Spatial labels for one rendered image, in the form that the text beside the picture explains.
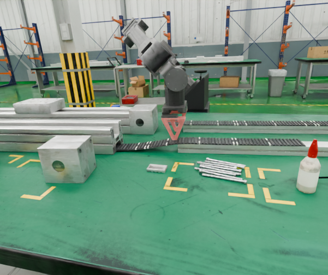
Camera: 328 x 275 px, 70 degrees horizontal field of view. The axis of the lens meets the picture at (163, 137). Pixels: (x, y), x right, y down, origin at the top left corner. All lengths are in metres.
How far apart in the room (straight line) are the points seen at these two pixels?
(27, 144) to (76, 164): 0.32
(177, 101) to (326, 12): 8.25
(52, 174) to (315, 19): 8.47
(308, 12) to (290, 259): 8.40
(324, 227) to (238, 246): 0.16
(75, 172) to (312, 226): 0.51
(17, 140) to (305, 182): 0.83
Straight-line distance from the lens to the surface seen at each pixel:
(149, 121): 0.88
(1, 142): 0.97
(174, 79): 0.59
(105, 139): 0.74
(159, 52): 0.65
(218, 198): 0.53
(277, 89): 5.76
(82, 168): 0.61
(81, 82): 4.08
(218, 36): 8.34
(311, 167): 0.57
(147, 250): 0.42
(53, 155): 0.62
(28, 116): 1.10
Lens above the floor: 1.08
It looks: 21 degrees down
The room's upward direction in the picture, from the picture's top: 3 degrees counter-clockwise
